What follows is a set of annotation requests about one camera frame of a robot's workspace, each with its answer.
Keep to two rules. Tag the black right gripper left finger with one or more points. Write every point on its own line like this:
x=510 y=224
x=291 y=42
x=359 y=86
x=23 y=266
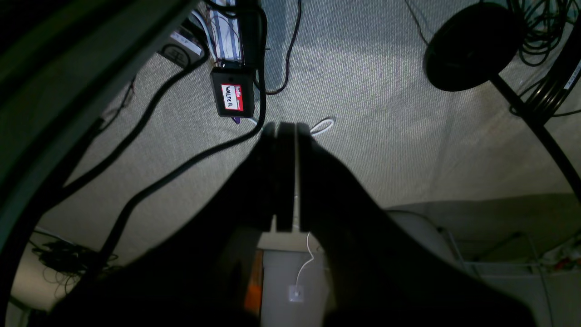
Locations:
x=199 y=276

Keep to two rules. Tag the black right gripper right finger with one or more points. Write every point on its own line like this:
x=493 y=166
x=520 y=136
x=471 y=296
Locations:
x=382 y=276

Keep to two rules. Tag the black box with name tag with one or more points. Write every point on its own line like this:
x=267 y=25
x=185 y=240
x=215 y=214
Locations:
x=233 y=90

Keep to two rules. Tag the round black stand base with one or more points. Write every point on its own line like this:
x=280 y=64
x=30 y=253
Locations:
x=474 y=45

